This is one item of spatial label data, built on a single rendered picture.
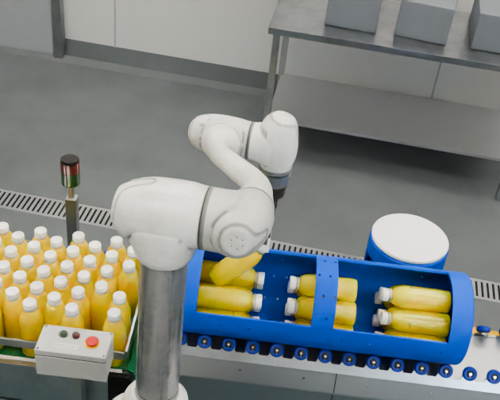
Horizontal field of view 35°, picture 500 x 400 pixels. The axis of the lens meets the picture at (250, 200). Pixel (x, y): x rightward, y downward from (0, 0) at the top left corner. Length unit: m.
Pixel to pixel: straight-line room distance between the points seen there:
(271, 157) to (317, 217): 2.54
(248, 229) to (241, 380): 1.09
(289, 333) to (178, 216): 0.91
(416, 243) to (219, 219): 1.44
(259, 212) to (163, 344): 0.39
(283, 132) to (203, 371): 0.87
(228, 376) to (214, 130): 0.85
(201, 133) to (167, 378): 0.66
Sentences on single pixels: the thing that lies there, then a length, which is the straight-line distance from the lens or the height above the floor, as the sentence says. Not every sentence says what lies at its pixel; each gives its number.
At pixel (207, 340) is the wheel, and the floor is 0.97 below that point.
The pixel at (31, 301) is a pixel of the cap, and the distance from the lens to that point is 2.42.
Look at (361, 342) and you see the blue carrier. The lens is 2.40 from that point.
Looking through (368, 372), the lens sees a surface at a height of 0.93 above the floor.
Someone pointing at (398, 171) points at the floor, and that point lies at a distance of 5.16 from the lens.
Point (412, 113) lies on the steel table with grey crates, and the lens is 5.23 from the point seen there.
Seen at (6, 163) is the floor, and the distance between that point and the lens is 4.95.
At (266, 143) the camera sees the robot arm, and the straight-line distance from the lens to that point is 2.07.
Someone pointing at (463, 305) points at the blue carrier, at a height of 1.21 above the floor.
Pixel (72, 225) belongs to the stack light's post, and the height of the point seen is 0.99.
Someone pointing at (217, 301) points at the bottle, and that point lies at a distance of 2.39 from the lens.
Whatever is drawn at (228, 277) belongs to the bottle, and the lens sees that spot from 2.38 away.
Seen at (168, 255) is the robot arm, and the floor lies 1.73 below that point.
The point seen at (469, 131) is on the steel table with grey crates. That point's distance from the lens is 5.19.
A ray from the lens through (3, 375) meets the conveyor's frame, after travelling 2.59.
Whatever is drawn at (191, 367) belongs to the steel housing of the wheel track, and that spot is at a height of 0.87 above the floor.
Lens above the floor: 2.78
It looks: 37 degrees down
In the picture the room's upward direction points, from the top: 7 degrees clockwise
